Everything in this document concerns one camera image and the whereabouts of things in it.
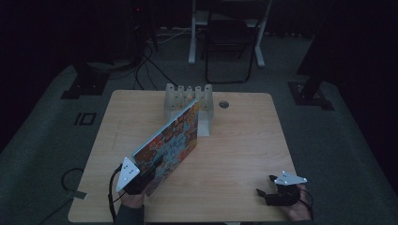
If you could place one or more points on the black metal stand base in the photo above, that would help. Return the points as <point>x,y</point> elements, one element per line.
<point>309,95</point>
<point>85,84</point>

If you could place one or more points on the clear plastic book rack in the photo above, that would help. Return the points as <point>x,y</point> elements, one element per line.
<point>205,106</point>

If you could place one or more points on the grey round table grommet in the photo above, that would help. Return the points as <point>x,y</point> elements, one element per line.
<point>223,104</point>

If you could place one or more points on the person's left hand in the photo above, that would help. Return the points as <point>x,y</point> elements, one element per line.
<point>133,200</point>

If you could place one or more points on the person's right hand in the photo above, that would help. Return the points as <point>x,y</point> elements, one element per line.
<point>300,209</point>

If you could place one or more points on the grey round stand base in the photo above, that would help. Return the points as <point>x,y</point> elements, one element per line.
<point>108,65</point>

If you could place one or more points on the grey tape piece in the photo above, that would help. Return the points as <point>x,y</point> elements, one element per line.
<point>76,194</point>

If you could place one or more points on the black folding chair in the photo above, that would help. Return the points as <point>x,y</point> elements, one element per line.
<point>230,34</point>

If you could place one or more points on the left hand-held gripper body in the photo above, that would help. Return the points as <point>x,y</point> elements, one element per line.
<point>128,176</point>

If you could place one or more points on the colourful picture book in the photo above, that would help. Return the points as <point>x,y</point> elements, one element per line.
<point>172,140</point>

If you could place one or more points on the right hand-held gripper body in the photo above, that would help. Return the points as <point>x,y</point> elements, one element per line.
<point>286,190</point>

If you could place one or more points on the white desk frame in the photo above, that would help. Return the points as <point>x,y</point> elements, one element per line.
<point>192,47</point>

